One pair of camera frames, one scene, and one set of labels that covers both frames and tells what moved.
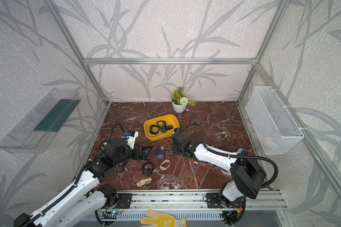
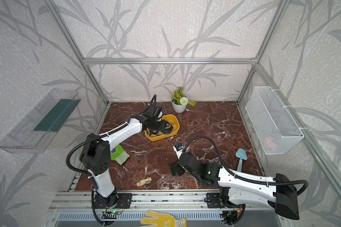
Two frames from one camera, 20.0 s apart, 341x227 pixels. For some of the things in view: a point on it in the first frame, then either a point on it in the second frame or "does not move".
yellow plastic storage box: [162, 127] does not move
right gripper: [174, 152] -> [176, 166]
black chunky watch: [148, 167] -> [168, 126]
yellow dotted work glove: [164, 220] does not move
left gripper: [143, 156] -> [162, 126]
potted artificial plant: [180, 101] does not move
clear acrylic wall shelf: [34, 133] does not move
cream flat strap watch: [144, 181] does not move
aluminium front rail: [255, 200] does not move
